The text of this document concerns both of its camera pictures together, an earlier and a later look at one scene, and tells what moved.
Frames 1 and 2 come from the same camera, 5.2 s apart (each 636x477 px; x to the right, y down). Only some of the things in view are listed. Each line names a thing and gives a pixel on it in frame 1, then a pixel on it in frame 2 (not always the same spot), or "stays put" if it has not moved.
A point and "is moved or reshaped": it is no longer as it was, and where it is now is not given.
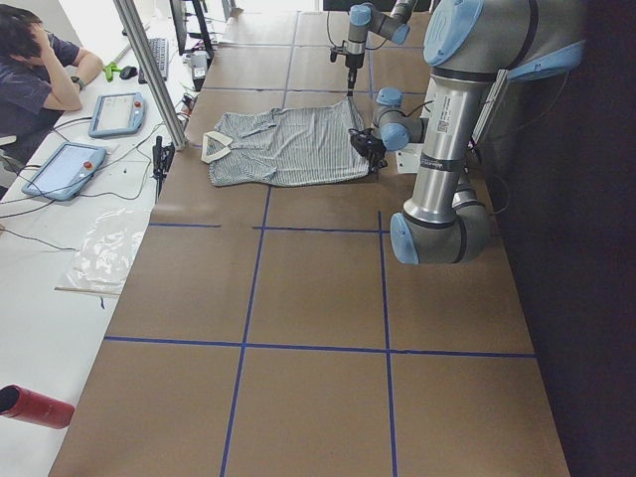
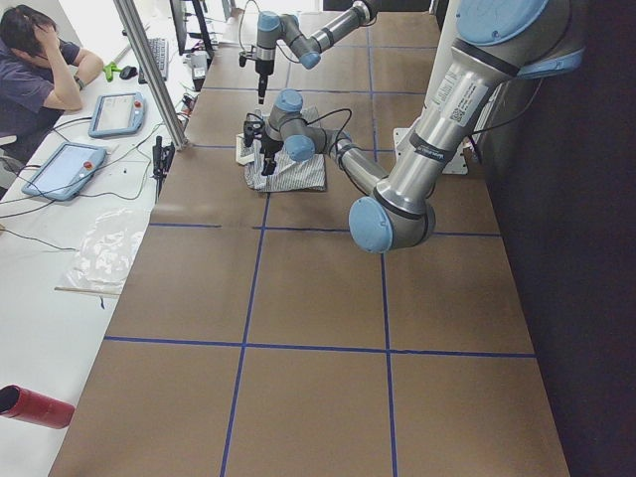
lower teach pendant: [65, 171] stays put
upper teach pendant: [117, 113] stays put
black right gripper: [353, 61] → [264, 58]
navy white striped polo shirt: [293, 147] is moved or reshaped
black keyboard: [159, 48] stays put
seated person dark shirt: [39, 72] stays put
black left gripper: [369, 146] → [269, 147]
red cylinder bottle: [19, 402] stays put
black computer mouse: [128, 73] stays put
